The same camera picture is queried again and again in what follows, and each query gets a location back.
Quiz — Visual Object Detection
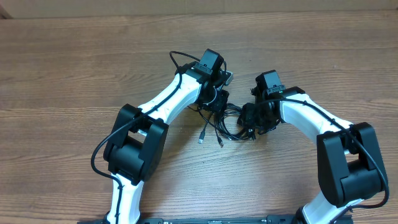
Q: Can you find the black USB cable bundle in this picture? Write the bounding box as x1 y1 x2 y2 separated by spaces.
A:
211 103 257 148

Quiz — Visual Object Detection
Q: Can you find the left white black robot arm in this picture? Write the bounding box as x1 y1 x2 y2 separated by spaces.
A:
103 49 233 223

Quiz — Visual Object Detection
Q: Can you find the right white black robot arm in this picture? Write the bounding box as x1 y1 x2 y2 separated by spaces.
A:
238 70 390 223

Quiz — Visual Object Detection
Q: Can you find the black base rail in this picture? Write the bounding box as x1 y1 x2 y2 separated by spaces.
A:
77 213 354 224

